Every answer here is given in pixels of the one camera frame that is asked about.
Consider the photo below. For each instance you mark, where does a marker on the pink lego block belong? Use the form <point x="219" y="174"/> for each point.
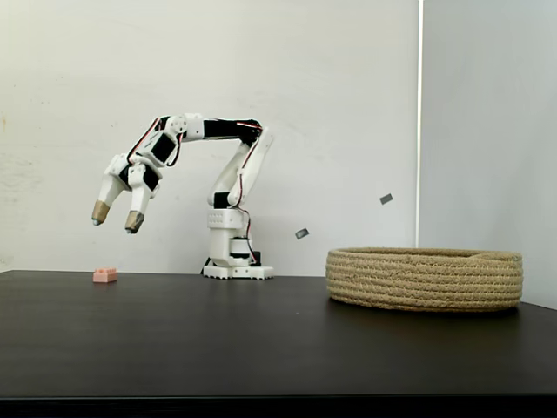
<point x="105" y="276"/>

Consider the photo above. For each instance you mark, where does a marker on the grey tape piece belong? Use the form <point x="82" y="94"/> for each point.
<point x="302" y="233"/>
<point x="386" y="199"/>

